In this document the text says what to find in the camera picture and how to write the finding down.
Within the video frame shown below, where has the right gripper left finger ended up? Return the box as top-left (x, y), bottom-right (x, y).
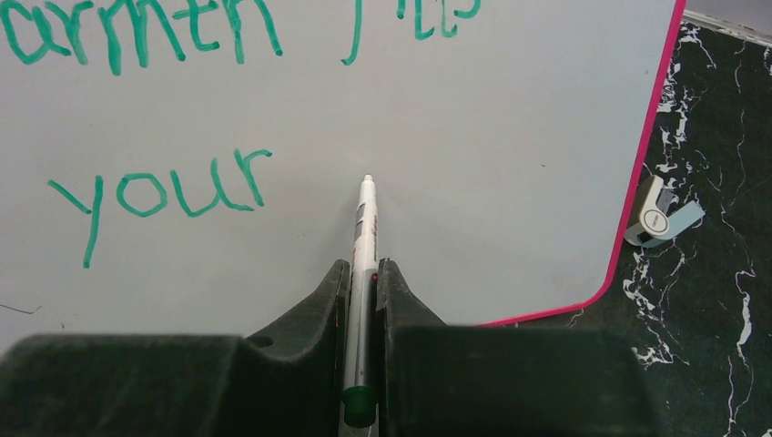
top-left (1, 260), bottom-right (350, 436)

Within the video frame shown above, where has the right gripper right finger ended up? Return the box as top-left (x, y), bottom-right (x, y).
top-left (377, 259), bottom-right (665, 436)

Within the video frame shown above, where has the white green whiteboard marker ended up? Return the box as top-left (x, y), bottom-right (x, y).
top-left (341, 174), bottom-right (379, 428)

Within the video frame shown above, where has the pink framed whiteboard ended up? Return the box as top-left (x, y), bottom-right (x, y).
top-left (0, 0), bottom-right (687, 437)

